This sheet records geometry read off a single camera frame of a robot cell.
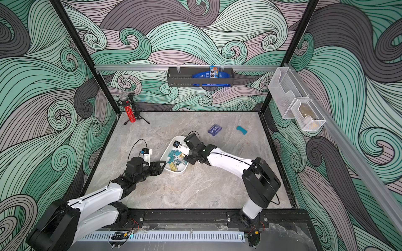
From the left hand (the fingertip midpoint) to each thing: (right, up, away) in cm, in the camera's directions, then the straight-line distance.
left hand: (162, 161), depth 85 cm
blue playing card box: (+31, +17, +22) cm, 42 cm away
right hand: (+15, +6, +2) cm, 17 cm away
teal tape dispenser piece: (+51, +18, +24) cm, 59 cm away
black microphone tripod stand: (-25, +39, +15) cm, 49 cm away
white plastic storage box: (+2, +6, +8) cm, 10 cm away
